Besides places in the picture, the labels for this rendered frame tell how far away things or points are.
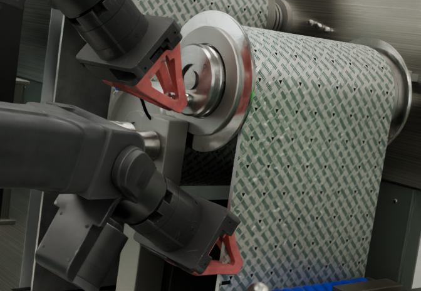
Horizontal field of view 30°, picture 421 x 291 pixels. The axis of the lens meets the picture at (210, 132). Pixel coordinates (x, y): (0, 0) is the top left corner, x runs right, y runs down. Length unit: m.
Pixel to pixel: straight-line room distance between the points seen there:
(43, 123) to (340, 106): 0.42
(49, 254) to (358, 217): 0.41
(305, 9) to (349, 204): 0.37
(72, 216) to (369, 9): 0.59
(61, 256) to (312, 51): 0.37
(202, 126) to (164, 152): 0.05
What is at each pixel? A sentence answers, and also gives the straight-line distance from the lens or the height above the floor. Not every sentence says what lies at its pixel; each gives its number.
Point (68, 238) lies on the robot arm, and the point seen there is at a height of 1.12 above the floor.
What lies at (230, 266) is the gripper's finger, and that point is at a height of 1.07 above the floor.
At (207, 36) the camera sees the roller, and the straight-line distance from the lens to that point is 0.82.
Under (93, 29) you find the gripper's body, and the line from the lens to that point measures 0.72.
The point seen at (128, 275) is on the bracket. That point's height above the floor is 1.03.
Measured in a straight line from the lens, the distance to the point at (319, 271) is 0.92.
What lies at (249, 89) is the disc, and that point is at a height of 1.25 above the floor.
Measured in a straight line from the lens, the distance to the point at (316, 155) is 0.87.
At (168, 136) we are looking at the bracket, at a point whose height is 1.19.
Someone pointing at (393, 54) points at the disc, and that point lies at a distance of 0.98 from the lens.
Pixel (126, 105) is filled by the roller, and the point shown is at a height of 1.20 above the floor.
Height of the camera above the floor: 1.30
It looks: 7 degrees down
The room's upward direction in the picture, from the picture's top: 8 degrees clockwise
